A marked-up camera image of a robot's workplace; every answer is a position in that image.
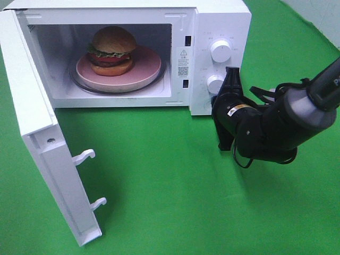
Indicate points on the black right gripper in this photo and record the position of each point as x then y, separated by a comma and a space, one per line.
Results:
227, 105

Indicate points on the round door release button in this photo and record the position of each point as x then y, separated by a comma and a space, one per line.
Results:
208, 105

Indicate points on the pink round plate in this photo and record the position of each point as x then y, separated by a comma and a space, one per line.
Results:
145, 68

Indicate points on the burger with lettuce and tomato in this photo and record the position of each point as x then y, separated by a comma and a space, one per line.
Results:
109, 53

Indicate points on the white microwave door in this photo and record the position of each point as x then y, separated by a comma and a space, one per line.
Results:
42, 135

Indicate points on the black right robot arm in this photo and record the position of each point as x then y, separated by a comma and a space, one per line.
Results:
290, 115

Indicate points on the lower white dial knob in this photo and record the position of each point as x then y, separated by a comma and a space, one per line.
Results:
214, 83

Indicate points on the white dial knob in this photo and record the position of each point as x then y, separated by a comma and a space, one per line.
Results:
214, 83
221, 50

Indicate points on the upper white dial knob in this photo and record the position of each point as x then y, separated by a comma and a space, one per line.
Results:
221, 50

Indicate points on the glass turntable plate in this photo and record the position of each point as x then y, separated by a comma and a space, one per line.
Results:
158, 88

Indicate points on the green table cloth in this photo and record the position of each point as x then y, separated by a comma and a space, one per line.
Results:
169, 189

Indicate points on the white microwave oven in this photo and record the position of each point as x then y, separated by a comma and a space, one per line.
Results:
181, 32

